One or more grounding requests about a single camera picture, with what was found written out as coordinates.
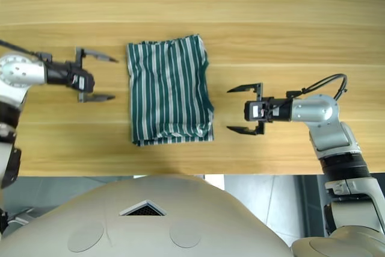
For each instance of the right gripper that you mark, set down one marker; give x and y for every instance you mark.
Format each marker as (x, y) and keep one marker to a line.
(281, 109)

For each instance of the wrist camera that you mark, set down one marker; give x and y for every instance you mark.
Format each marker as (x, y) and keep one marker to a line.
(84, 82)
(255, 111)

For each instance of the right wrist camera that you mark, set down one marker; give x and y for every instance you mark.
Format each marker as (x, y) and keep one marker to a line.
(255, 111)

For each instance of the green white striped T-shirt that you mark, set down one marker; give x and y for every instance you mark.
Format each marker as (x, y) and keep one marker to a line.
(168, 91)

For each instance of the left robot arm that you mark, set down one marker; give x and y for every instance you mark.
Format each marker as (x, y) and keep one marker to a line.
(18, 72)

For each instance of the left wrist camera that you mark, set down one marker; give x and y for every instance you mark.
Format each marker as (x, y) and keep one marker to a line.
(84, 82)

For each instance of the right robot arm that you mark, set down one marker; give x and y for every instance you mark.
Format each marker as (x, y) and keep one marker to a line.
(329, 132)

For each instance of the robot body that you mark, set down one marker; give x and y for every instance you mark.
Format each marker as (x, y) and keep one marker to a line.
(144, 227)

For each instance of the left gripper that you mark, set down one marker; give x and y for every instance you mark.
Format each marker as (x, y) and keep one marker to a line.
(57, 73)

